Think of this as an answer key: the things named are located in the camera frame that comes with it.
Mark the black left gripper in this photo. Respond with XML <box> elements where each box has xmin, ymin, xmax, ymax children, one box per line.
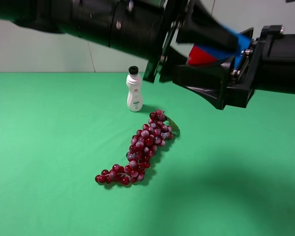
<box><xmin>143</xmin><ymin>0</ymin><xmax>238</xmax><ymax>83</ymax></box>

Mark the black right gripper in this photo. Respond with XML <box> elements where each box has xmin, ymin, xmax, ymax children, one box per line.
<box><xmin>173</xmin><ymin>25</ymin><xmax>285</xmax><ymax>110</ymax></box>

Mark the red white blue puzzle cube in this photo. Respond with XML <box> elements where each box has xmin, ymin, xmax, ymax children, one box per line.
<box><xmin>186</xmin><ymin>26</ymin><xmax>253</xmax><ymax>69</ymax></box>

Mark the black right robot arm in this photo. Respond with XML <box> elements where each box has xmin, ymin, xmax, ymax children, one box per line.
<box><xmin>172</xmin><ymin>25</ymin><xmax>295</xmax><ymax>110</ymax></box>

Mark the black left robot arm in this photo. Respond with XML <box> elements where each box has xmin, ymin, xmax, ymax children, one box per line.
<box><xmin>0</xmin><ymin>0</ymin><xmax>238</xmax><ymax>82</ymax></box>

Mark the white bottle with black cap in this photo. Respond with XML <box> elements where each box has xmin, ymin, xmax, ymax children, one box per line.
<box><xmin>126</xmin><ymin>66</ymin><xmax>143</xmax><ymax>112</ymax></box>

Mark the bunch of red grapes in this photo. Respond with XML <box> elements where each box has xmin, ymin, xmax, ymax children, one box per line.
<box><xmin>94</xmin><ymin>110</ymin><xmax>179</xmax><ymax>186</ymax></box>

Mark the green table cloth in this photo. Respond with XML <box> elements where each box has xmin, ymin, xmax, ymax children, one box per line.
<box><xmin>0</xmin><ymin>73</ymin><xmax>295</xmax><ymax>236</ymax></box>

